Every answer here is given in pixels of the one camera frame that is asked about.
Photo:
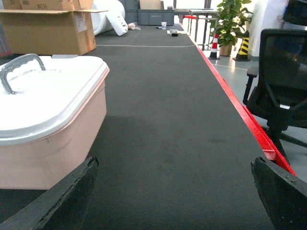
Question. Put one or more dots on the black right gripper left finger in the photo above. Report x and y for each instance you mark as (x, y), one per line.
(63, 206)

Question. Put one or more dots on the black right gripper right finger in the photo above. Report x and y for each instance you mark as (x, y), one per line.
(284, 196)

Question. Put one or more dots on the white box lid with handle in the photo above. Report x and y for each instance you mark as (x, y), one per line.
(41, 94)

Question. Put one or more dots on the pink plastic storage box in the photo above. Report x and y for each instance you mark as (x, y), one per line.
(40, 164)

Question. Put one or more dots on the open cardboard box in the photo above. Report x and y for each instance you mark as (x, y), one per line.
(49, 32)

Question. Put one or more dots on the stacked cardboard box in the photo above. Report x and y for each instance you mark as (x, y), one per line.
(47, 5)

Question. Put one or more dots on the black office chair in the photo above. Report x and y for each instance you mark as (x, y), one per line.
(277, 88)

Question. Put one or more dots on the yellow black traffic cone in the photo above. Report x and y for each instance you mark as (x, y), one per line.
(242, 54)

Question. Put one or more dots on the red white traffic cone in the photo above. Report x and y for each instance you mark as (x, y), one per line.
(213, 54)

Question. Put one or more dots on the potted green plant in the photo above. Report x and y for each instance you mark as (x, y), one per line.
(230, 25)

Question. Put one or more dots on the white foam roll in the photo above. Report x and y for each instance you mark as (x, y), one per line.
(111, 17)

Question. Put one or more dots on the grey plastic crate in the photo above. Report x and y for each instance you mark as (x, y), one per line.
(149, 12)

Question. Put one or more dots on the white paper cup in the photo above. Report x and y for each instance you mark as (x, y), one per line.
(163, 25)

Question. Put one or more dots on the red metal table frame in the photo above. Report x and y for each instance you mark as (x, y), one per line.
(215, 135)

